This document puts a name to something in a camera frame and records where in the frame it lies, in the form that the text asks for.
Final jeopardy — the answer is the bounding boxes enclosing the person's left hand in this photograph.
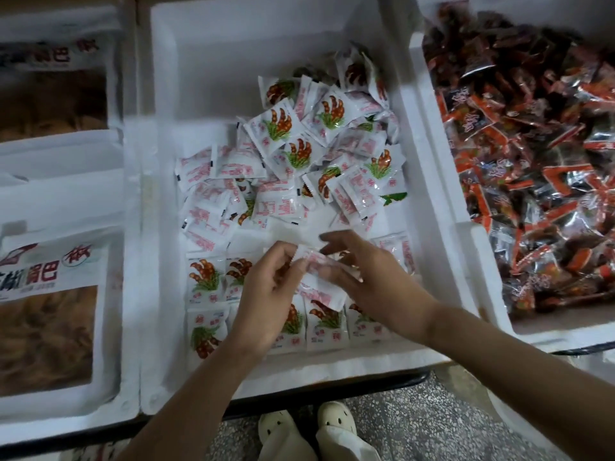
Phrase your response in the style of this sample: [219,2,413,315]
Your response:
[225,241,313,359]

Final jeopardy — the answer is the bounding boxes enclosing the person's right hand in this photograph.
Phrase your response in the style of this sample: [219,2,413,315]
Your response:
[317,228,443,344]

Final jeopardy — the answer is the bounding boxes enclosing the white printed snack packet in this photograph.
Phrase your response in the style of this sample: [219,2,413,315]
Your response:
[291,247,361,311]

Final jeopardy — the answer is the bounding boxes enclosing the pile of white printed packets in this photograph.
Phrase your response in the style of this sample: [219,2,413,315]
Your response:
[176,47,419,361]

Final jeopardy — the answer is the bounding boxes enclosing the pile of dark red packets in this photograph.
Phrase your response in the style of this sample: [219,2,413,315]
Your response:
[423,0,615,318]

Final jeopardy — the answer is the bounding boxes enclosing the white bag of orange crisps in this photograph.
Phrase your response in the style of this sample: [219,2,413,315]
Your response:
[0,225,126,423]
[0,33,126,179]

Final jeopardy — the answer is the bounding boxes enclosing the person's left forearm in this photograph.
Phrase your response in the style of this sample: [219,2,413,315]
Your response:
[120,336,280,461]

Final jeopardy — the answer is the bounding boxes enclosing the person's right forearm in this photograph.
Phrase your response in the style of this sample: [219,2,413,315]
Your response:
[413,302,615,461]

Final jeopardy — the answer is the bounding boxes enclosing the person's left white shoe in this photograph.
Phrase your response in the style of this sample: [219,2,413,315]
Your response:
[258,410,297,448]

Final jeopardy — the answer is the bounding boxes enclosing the person's white shoe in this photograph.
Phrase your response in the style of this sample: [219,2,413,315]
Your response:
[258,410,297,448]
[317,400,359,440]

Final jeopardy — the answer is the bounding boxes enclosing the person's right white shoe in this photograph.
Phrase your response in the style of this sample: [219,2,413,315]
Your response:
[317,400,359,440]

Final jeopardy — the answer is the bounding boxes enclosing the person's beige trousers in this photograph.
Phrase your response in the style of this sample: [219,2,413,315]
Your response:
[258,429,384,461]

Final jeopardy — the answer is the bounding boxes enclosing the clear round plastic tub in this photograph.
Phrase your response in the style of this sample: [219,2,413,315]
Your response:
[447,360,578,461]

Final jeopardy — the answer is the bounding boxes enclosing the white red printed carton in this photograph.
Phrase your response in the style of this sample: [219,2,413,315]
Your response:
[58,437,131,461]

